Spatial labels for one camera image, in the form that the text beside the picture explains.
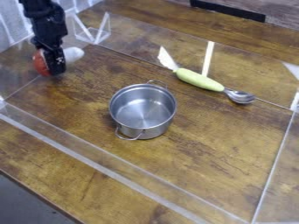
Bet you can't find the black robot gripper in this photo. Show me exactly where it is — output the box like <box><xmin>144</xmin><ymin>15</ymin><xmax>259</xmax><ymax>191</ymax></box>
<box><xmin>31</xmin><ymin>8</ymin><xmax>68</xmax><ymax>75</ymax></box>

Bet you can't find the red and white plush mushroom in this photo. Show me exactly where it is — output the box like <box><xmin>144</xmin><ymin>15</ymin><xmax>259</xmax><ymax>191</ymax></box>
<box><xmin>32</xmin><ymin>47</ymin><xmax>84</xmax><ymax>76</ymax></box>

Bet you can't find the small silver metal pot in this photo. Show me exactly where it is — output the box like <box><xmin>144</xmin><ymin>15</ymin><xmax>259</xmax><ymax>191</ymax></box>
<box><xmin>108</xmin><ymin>80</ymin><xmax>177</xmax><ymax>141</ymax></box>

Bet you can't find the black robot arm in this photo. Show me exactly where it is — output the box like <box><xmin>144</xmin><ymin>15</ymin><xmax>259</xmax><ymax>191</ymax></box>
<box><xmin>19</xmin><ymin>0</ymin><xmax>68</xmax><ymax>76</ymax></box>

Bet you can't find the black bar at back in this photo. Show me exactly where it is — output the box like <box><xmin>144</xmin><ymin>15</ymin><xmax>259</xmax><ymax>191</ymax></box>
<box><xmin>189</xmin><ymin>0</ymin><xmax>267</xmax><ymax>23</ymax></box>

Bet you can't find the green handled metal spoon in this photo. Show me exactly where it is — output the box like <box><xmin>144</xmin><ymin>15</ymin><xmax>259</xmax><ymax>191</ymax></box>
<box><xmin>173</xmin><ymin>68</ymin><xmax>256</xmax><ymax>104</ymax></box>

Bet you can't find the clear acrylic enclosure wall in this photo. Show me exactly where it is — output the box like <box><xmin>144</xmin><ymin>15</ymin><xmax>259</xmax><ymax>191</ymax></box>
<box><xmin>0</xmin><ymin>0</ymin><xmax>299</xmax><ymax>224</ymax></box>

